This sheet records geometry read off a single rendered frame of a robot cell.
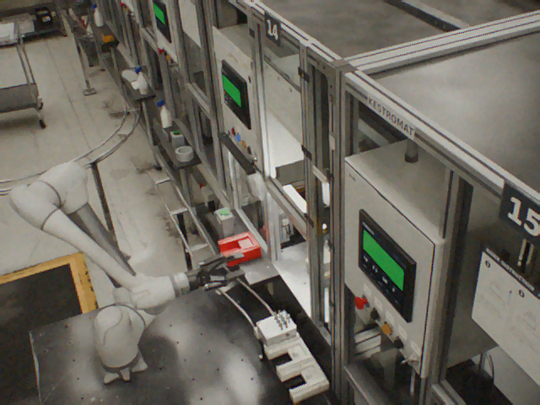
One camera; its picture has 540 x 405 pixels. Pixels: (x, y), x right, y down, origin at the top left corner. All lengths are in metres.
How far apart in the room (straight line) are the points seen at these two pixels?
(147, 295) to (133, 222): 2.40
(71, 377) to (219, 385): 0.62
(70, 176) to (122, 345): 0.69
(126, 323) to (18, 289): 1.89
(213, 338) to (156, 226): 1.96
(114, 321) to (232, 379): 0.52
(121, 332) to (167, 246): 1.88
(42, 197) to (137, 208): 2.43
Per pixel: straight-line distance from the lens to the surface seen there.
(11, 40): 5.96
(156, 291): 2.32
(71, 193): 2.51
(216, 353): 2.71
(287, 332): 2.43
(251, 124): 2.42
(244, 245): 2.78
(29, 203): 2.44
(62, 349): 2.92
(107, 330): 2.56
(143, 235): 4.54
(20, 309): 4.24
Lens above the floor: 2.70
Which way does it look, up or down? 35 degrees down
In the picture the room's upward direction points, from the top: 5 degrees counter-clockwise
